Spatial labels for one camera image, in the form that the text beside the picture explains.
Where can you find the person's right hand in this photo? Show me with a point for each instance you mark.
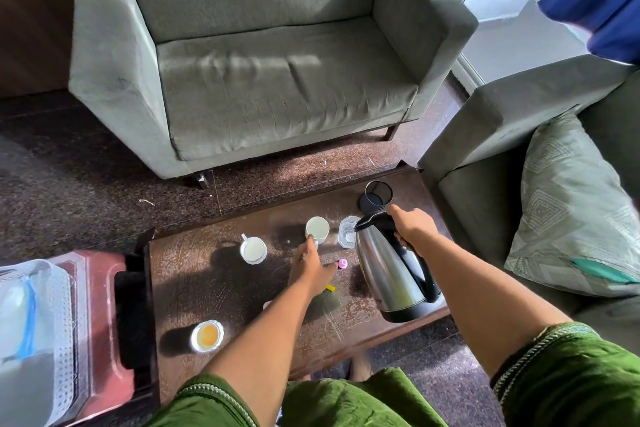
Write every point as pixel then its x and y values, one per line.
pixel 414 227

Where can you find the person's left hand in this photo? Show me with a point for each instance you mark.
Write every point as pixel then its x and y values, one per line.
pixel 310 274

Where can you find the tall white mug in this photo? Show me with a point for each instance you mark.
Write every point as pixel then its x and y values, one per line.
pixel 318 228

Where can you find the black mesh cup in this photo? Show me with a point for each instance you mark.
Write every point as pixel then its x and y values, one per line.
pixel 369 204

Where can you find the clear glass tumbler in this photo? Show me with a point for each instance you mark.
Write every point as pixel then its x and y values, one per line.
pixel 346 234

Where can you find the white scalloped rim cup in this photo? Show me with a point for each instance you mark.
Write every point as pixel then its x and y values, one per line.
pixel 207 336

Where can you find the white perforated plastic basket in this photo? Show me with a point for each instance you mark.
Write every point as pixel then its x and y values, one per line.
pixel 62 341

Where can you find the clear plastic bag blue zip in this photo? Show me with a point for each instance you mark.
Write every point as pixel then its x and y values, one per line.
pixel 15 321

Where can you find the person's right forearm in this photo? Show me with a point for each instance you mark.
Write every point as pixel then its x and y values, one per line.
pixel 490 301

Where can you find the person's left forearm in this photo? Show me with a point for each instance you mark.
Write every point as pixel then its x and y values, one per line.
pixel 260 356

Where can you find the dark wooden coffee table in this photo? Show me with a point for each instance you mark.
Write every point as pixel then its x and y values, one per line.
pixel 225 296

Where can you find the person's green garment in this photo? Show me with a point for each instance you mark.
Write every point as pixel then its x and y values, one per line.
pixel 350 396

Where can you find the pale green patterned cushion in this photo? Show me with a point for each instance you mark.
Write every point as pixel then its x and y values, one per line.
pixel 570 211

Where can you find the grey-green loveseat sofa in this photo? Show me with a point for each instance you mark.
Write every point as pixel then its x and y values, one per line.
pixel 280 86

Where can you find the red plastic stool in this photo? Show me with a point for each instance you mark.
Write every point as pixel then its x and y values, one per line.
pixel 105 301

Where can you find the brown wooden door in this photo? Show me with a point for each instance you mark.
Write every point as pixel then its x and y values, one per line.
pixel 30 21

